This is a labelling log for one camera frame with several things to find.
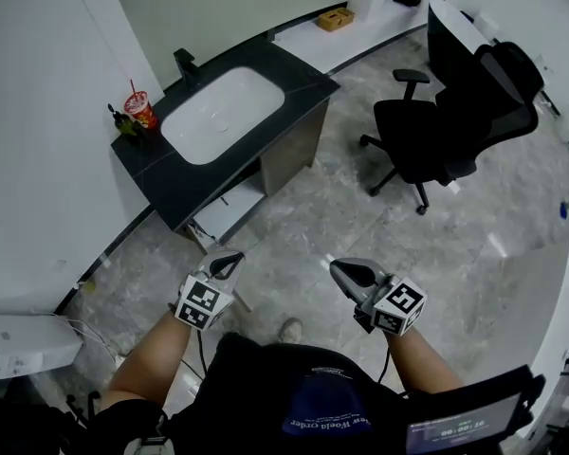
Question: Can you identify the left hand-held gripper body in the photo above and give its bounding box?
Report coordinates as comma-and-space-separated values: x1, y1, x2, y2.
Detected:
174, 248, 246, 332

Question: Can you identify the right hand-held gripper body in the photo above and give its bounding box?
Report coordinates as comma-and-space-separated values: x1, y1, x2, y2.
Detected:
329, 257, 428, 337

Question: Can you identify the person's right forearm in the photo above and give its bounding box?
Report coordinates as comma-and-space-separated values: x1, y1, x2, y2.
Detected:
386, 329, 466, 395

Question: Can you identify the person's left forearm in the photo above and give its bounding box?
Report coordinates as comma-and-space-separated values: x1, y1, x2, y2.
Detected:
99, 308, 193, 407

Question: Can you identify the wooden sink cabinet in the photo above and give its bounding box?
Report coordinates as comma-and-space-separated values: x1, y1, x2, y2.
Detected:
110, 40, 341, 255

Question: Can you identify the person's shoe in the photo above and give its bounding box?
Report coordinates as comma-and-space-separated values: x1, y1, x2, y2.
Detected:
277, 318, 303, 344

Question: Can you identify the dark stone countertop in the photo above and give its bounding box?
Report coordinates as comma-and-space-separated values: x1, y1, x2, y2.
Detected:
110, 40, 341, 231

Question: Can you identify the person's dark shirt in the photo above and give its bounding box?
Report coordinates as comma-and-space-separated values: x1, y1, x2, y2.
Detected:
94, 332, 546, 455

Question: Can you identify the black chest-mounted screen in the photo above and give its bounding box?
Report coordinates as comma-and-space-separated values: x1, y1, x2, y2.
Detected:
404, 365, 547, 455

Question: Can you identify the white sink basin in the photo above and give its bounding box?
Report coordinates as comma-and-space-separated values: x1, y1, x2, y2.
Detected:
159, 66, 285, 166

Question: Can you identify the black office chair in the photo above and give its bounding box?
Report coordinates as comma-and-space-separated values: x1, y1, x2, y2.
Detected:
358, 40, 546, 216

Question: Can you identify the green soap bottle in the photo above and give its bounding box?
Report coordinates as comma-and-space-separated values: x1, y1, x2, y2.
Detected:
106, 103, 141, 137

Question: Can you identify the red paper cup with straw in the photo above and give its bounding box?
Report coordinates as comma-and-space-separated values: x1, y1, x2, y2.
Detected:
122, 79, 160, 131

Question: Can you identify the white box appliance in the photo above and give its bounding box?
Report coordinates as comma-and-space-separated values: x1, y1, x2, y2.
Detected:
0, 309, 84, 381

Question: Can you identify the black faucet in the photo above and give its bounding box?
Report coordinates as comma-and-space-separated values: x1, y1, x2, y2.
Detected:
173, 47, 201, 89

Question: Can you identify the black white folded table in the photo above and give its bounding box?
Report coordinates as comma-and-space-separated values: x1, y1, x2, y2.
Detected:
426, 0, 504, 89

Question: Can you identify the cardboard box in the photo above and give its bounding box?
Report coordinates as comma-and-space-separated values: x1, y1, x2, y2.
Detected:
317, 8, 357, 33

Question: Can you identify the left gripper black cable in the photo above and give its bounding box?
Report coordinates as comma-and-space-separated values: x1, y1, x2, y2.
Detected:
196, 329, 209, 376

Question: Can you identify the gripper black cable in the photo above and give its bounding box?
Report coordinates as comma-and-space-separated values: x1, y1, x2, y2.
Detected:
196, 329, 209, 376
377, 347, 391, 384

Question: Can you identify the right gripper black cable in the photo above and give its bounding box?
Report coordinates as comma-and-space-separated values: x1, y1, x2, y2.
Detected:
377, 347, 391, 384

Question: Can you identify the white cable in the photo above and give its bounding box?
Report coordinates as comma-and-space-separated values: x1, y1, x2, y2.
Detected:
51, 313, 124, 364

